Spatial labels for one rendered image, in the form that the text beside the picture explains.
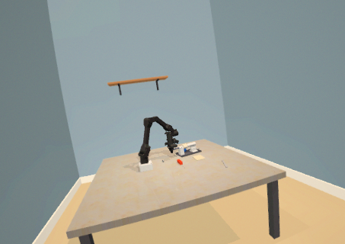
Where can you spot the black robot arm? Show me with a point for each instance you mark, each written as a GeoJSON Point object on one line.
{"type": "Point", "coordinates": [145, 148]}

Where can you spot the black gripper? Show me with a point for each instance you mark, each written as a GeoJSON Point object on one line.
{"type": "Point", "coordinates": [170, 144]}

